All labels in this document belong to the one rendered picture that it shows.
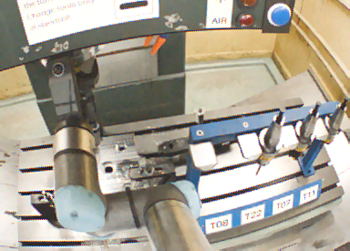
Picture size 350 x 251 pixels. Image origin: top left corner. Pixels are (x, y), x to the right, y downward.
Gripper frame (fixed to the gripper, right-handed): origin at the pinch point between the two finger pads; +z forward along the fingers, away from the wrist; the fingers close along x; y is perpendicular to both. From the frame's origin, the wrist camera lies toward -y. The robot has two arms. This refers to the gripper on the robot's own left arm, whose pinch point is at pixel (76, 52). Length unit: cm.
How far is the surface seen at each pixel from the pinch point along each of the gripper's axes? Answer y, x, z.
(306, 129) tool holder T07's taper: 17, 49, -17
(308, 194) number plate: 48, 62, -24
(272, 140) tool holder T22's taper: 16.9, 38.9, -17.7
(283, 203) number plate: 47, 51, -24
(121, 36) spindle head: -16.8, 10.1, -21.3
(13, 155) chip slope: 76, -57, 31
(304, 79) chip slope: 59, 96, 37
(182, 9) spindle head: -19.5, 17.0, -21.2
